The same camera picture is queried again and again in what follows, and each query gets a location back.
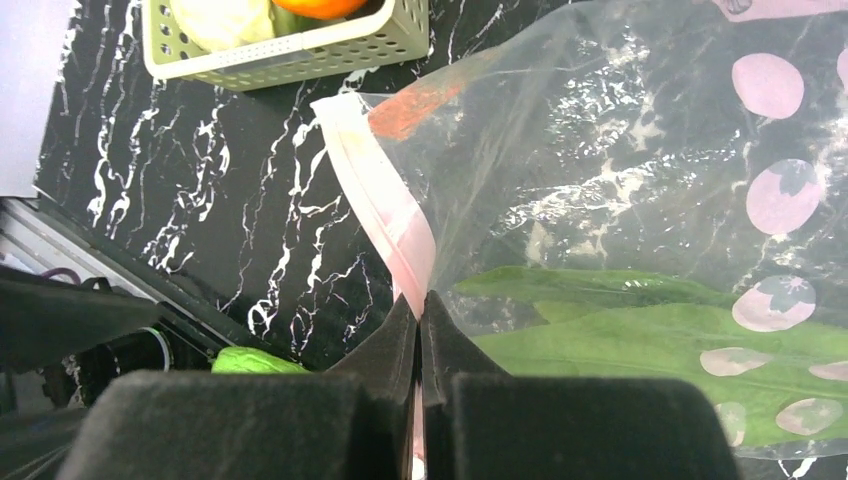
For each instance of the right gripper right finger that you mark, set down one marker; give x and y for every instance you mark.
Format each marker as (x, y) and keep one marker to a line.
(479, 422)

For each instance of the clear zip top bag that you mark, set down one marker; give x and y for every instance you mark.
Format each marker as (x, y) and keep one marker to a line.
(703, 140)

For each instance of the orange toy fruit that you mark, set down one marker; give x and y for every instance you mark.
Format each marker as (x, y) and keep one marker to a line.
(321, 9)

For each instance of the green plastic basket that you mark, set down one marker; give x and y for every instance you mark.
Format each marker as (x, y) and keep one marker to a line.
(398, 31)

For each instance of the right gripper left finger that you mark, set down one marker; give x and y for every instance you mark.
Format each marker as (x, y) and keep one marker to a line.
(350, 422)

